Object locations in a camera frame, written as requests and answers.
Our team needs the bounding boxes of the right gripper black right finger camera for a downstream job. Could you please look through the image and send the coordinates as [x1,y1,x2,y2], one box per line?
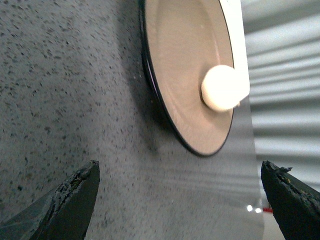
[261,161,320,240]

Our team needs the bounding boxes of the grey pleated curtain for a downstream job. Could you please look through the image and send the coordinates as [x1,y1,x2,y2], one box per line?
[241,0,320,189]

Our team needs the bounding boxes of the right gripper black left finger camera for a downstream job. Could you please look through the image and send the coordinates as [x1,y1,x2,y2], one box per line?
[0,160,100,240]

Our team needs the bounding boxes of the beige plate with black rim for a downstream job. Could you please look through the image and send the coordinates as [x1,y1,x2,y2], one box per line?
[138,0,234,156]

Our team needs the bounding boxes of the white steamed bun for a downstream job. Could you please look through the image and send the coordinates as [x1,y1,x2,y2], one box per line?
[201,65,244,112]

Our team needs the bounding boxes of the white bear print tray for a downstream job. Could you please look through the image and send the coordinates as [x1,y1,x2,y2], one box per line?
[220,0,250,101]

